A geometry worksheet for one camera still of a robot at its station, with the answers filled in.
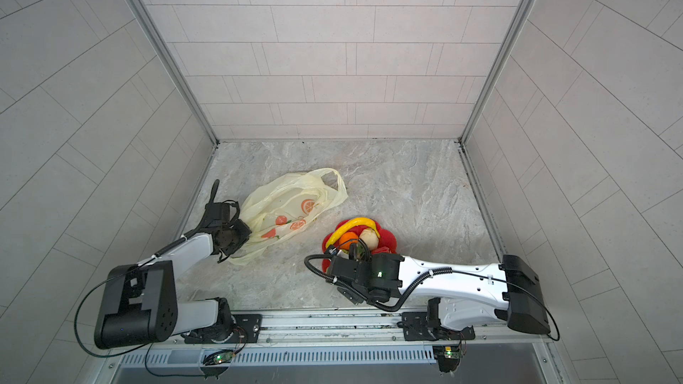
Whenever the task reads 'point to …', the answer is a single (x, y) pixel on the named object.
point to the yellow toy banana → (361, 221)
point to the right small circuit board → (447, 356)
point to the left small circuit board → (221, 356)
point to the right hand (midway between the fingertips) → (356, 281)
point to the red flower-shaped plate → (387, 244)
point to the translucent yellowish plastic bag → (278, 204)
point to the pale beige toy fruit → (370, 237)
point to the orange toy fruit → (348, 238)
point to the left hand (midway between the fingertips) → (254, 228)
